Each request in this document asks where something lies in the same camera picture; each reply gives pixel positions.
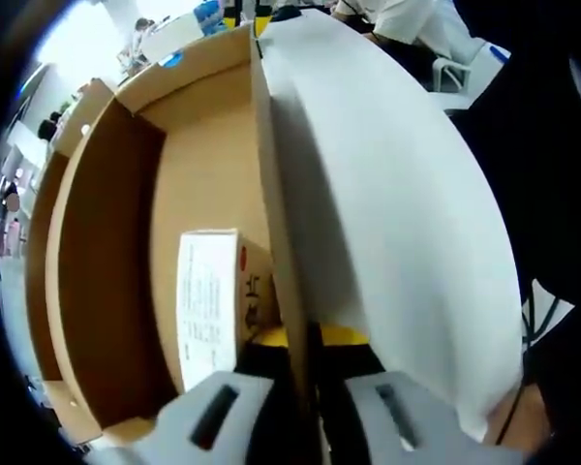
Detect blue soft tissue packet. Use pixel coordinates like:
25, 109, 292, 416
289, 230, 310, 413
196, 1, 229, 36

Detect brown cardboard shoe box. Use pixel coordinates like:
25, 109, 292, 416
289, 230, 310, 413
23, 21, 321, 447

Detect white office chair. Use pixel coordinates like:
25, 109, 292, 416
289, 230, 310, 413
433, 41, 498, 96

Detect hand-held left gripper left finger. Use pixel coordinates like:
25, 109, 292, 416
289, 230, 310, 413
94, 326, 296, 465

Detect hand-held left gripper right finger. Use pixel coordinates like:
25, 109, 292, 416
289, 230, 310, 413
313, 324, 522, 465

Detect black cable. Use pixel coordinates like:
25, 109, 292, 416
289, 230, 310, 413
493, 280, 576, 447

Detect small white printed carton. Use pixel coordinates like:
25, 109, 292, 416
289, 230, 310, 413
176, 229, 278, 394

